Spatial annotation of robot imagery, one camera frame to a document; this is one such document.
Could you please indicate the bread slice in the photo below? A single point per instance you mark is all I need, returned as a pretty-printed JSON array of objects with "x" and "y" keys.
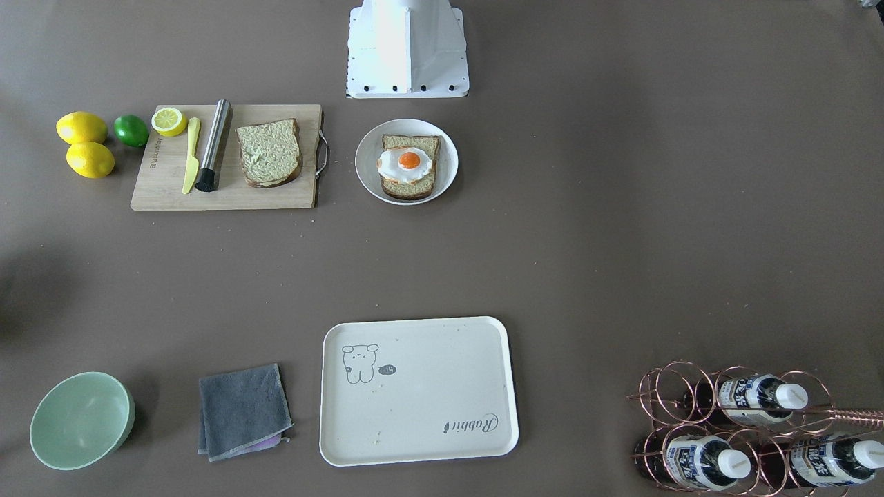
[
  {"x": 423, "y": 188},
  {"x": 269, "y": 153}
]

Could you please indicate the cream rabbit tray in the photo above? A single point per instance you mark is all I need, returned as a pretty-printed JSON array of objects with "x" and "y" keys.
[{"x": 417, "y": 389}]

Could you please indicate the fried egg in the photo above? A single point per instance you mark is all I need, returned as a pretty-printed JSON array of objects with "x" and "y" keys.
[{"x": 404, "y": 164}]

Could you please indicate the white plate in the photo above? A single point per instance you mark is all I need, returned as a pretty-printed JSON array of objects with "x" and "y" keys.
[{"x": 370, "y": 148}]

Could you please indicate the steel muddler black tip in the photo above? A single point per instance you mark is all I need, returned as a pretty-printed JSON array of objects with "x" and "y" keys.
[{"x": 206, "y": 177}]

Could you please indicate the grey folded cloth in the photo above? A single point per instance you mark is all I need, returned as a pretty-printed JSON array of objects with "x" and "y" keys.
[{"x": 242, "y": 412}]

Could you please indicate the yellow plastic knife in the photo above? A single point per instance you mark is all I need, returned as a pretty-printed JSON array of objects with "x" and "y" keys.
[{"x": 192, "y": 163}]

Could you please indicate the wooden cutting board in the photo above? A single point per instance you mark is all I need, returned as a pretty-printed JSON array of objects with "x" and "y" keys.
[{"x": 159, "y": 182}]

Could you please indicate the half lemon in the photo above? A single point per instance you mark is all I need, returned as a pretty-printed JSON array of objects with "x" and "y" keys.
[{"x": 169, "y": 121}]

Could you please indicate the green lime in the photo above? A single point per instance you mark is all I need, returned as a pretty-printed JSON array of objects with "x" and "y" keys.
[{"x": 131, "y": 131}]

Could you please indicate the dark drink bottle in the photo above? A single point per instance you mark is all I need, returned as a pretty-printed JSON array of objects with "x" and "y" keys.
[
  {"x": 828, "y": 461},
  {"x": 761, "y": 400},
  {"x": 701, "y": 463}
]

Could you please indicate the dark drink bottle upper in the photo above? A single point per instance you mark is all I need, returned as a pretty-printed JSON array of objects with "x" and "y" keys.
[{"x": 761, "y": 400}]

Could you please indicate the yellow lemon lower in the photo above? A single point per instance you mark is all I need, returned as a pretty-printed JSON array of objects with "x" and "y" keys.
[{"x": 90, "y": 160}]

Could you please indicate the yellow lemon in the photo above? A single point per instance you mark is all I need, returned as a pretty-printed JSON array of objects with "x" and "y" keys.
[
  {"x": 90, "y": 160},
  {"x": 81, "y": 126}
]

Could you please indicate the yellow lemon upper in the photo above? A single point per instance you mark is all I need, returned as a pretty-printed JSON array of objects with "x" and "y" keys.
[{"x": 81, "y": 126}]

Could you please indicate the green bowl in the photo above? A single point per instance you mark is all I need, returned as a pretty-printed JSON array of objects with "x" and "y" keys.
[{"x": 80, "y": 421}]

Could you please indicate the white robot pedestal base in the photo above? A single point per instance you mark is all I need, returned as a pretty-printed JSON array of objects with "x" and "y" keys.
[{"x": 406, "y": 50}]

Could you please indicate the copper wire bottle rack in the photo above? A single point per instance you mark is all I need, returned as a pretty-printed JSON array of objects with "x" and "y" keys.
[{"x": 660, "y": 392}]

